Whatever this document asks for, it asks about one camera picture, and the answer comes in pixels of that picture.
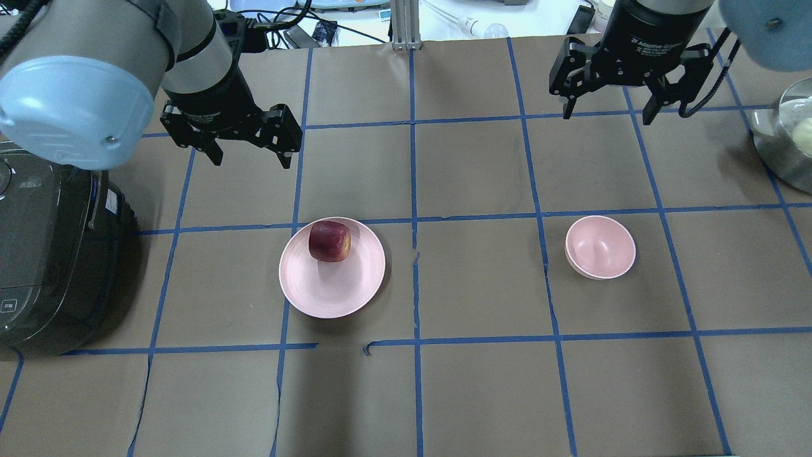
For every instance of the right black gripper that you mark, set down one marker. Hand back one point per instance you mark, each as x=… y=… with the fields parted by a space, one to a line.
x=647 y=32

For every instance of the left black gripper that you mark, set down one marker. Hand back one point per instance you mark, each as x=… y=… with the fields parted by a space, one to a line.
x=212 y=96

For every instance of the red apple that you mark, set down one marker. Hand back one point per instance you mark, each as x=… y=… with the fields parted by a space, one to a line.
x=329 y=241

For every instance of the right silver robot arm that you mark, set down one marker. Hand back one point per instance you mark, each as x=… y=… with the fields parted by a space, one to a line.
x=774 y=34

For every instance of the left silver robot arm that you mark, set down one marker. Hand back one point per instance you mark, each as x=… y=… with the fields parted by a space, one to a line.
x=80 y=78

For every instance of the small pink bowl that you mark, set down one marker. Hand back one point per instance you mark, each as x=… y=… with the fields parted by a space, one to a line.
x=600 y=248

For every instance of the pink plate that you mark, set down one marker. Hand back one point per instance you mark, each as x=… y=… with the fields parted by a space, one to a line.
x=332 y=290

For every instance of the steel pot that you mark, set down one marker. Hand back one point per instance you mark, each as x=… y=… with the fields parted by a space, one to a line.
x=782 y=135

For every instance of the dark grey rice cooker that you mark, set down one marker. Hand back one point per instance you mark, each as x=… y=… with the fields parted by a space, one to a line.
x=61 y=232

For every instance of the aluminium frame post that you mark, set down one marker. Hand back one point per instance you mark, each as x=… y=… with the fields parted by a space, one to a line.
x=404 y=23

